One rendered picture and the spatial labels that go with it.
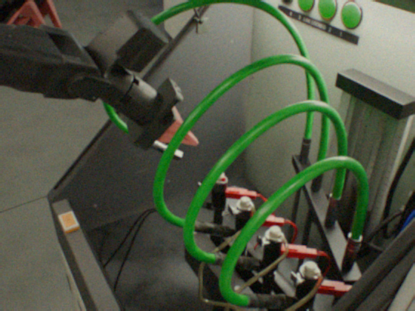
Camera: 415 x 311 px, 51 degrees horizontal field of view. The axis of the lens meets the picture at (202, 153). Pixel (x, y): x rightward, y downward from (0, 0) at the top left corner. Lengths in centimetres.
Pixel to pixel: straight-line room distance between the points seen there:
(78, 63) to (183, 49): 50
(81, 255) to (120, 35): 50
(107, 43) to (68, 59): 8
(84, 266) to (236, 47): 60
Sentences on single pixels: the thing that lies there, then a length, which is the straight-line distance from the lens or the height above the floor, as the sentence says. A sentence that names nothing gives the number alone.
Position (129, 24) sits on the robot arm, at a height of 144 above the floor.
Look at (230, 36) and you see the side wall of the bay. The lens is 105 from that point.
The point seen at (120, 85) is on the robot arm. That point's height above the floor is 135.
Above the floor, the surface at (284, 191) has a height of 131.
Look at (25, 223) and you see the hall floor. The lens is 250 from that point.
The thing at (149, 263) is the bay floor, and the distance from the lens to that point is 104.
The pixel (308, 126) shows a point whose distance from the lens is 85.
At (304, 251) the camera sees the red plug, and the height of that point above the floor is 111.
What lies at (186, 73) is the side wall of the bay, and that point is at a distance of 102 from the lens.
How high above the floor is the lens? 161
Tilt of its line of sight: 34 degrees down
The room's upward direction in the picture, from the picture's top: 1 degrees clockwise
